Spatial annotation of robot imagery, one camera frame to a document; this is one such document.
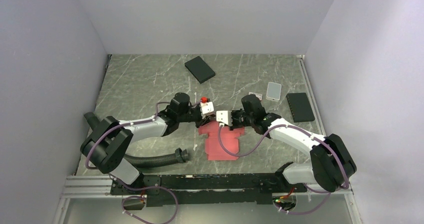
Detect aluminium frame rail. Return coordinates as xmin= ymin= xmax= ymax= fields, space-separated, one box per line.
xmin=53 ymin=175 xmax=362 ymax=224

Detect black ridged tray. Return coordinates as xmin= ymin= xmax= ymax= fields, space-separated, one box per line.
xmin=286 ymin=92 xmax=315 ymax=123

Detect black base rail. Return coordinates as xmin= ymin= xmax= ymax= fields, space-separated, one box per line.
xmin=110 ymin=173 xmax=307 ymax=207

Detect clear plastic case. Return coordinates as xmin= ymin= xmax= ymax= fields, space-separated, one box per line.
xmin=265 ymin=82 xmax=282 ymax=102

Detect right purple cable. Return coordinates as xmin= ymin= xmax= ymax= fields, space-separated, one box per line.
xmin=217 ymin=123 xmax=350 ymax=216

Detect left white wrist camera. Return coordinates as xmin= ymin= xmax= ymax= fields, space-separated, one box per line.
xmin=199 ymin=97 xmax=215 ymax=118

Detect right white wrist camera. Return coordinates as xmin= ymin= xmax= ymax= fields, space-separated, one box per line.
xmin=215 ymin=110 xmax=233 ymax=127

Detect small red white box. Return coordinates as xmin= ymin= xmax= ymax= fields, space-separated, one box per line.
xmin=249 ymin=92 xmax=263 ymax=101

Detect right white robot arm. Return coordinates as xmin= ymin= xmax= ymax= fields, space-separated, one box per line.
xmin=216 ymin=94 xmax=357 ymax=193

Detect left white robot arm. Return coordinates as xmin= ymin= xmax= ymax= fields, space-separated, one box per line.
xmin=80 ymin=92 xmax=215 ymax=194

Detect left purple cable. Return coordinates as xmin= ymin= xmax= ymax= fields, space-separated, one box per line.
xmin=84 ymin=100 xmax=180 ymax=224

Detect black corrugated hose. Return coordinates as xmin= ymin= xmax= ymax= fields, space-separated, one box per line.
xmin=83 ymin=111 xmax=190 ymax=169

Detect black flat box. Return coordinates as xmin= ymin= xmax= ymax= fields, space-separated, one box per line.
xmin=184 ymin=56 xmax=216 ymax=84

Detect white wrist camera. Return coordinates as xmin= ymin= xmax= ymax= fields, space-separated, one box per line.
xmin=215 ymin=110 xmax=233 ymax=127
xmin=199 ymin=97 xmax=215 ymax=118

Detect purple cable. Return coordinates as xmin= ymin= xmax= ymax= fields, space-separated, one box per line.
xmin=84 ymin=100 xmax=180 ymax=224
xmin=217 ymin=123 xmax=350 ymax=216

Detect red paper box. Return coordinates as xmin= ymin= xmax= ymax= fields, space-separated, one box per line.
xmin=198 ymin=120 xmax=247 ymax=162

